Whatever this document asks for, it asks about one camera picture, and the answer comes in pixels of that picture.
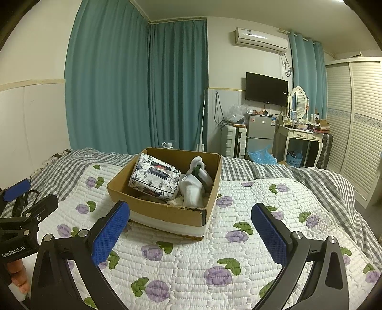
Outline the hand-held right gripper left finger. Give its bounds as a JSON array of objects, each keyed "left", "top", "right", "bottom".
[{"left": 30, "top": 201, "right": 132, "bottom": 310}]

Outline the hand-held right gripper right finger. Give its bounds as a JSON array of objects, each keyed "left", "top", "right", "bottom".
[{"left": 251, "top": 203, "right": 350, "bottom": 310}]

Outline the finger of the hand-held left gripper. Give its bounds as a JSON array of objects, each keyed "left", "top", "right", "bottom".
[
  {"left": 13, "top": 194, "right": 59, "bottom": 222},
  {"left": 0, "top": 178, "right": 32, "bottom": 207}
]

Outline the cardboard box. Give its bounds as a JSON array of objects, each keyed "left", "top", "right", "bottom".
[{"left": 107, "top": 147, "right": 222, "bottom": 241}]

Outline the floral print tissue pack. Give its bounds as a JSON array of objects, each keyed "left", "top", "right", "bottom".
[{"left": 128, "top": 153, "right": 181, "bottom": 200}]

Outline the cream cloth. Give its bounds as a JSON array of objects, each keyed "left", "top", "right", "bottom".
[{"left": 166, "top": 195, "right": 186, "bottom": 207}]

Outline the white and green sock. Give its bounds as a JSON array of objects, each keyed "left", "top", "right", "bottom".
[{"left": 187, "top": 156, "right": 214, "bottom": 188}]

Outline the person's left hand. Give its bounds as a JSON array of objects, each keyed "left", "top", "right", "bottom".
[{"left": 6, "top": 259, "right": 32, "bottom": 295}]

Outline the patterned pillow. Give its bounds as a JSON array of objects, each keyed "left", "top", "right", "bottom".
[{"left": 43, "top": 148, "right": 73, "bottom": 166}]

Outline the blue plastic bag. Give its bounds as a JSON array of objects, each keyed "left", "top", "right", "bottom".
[{"left": 247, "top": 145, "right": 279, "bottom": 165}]

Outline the blue plastic basket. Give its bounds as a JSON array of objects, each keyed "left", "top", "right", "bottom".
[{"left": 286, "top": 150, "right": 303, "bottom": 168}]

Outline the white floral quilt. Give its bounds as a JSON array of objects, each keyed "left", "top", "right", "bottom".
[{"left": 27, "top": 163, "right": 382, "bottom": 310}]

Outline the white suitcase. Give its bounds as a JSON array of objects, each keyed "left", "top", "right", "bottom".
[{"left": 221, "top": 124, "right": 248, "bottom": 159}]

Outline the dark suitcase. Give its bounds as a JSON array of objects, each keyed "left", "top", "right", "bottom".
[{"left": 314, "top": 133, "right": 334, "bottom": 171}]

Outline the small silver fridge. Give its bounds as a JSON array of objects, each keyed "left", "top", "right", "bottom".
[{"left": 245, "top": 113, "right": 280, "bottom": 160}]

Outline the white dressing table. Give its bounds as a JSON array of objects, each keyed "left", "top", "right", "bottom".
[{"left": 273, "top": 121, "right": 324, "bottom": 168}]

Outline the clear plastic bag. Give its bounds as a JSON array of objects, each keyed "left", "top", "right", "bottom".
[{"left": 226, "top": 104, "right": 249, "bottom": 125}]

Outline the white mop pole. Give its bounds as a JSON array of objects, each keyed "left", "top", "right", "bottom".
[{"left": 196, "top": 89, "right": 208, "bottom": 153}]

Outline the white oval mirror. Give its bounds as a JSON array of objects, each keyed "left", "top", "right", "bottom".
[{"left": 288, "top": 86, "right": 310, "bottom": 122}]

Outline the white louvred wardrobe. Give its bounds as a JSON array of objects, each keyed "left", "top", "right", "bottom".
[{"left": 325, "top": 57, "right": 382, "bottom": 210}]

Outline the wide teal curtain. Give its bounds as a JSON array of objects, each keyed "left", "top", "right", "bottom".
[{"left": 64, "top": 0, "right": 150, "bottom": 155}]

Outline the teal corner curtain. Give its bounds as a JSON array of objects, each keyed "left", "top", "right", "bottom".
[{"left": 147, "top": 18, "right": 209, "bottom": 150}]

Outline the narrow teal curtain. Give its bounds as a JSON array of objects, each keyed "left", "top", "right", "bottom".
[{"left": 288, "top": 30, "right": 326, "bottom": 117}]

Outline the white air conditioner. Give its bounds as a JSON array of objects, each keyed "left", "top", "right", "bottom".
[{"left": 234, "top": 27, "right": 290, "bottom": 55}]

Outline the wall cable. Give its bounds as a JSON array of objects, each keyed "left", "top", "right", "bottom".
[{"left": 214, "top": 91, "right": 229, "bottom": 129}]

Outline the black wall television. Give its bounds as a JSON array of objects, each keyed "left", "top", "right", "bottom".
[{"left": 245, "top": 72, "right": 289, "bottom": 107}]

